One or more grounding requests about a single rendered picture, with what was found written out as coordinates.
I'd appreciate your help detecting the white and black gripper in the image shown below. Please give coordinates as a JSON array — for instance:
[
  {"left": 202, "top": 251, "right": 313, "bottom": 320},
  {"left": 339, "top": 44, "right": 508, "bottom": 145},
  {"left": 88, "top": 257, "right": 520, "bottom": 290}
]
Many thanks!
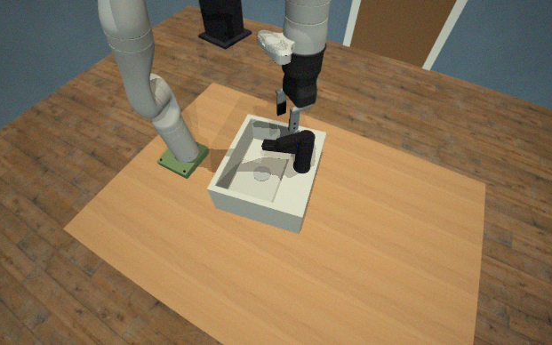
[{"left": 257, "top": 15, "right": 328, "bottom": 132}]

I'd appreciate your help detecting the white square sink basin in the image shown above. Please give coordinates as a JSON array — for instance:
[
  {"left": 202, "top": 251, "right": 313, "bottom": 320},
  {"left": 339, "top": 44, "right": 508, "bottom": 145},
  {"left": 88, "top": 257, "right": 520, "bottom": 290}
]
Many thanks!
[{"left": 207, "top": 115, "right": 326, "bottom": 234}]

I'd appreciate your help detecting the black mixer tap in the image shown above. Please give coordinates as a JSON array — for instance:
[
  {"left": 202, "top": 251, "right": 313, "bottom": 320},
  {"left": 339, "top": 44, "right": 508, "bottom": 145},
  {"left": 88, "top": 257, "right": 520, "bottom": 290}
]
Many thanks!
[{"left": 261, "top": 130, "right": 316, "bottom": 173}]

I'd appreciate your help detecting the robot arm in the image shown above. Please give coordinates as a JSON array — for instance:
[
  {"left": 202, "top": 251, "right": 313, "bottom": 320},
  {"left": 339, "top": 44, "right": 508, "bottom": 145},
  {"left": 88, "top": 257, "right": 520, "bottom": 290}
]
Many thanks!
[{"left": 98, "top": 0, "right": 331, "bottom": 163}]

